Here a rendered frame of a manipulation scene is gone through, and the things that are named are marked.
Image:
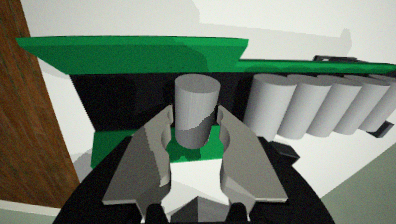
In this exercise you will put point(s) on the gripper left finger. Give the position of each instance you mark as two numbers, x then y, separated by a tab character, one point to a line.
135	174

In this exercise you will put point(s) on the black open tray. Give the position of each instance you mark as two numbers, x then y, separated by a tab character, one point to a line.
286	151

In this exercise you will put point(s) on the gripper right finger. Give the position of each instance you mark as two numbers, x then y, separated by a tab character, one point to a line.
254	173

